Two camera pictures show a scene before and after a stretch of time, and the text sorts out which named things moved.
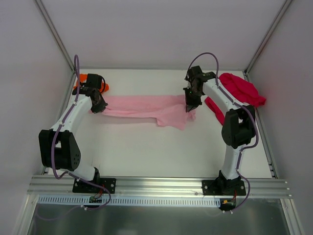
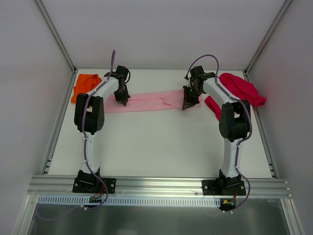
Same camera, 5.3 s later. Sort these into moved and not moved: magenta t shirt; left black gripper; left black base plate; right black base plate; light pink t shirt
Moved: left black gripper; light pink t shirt
Not moved: magenta t shirt; left black base plate; right black base plate
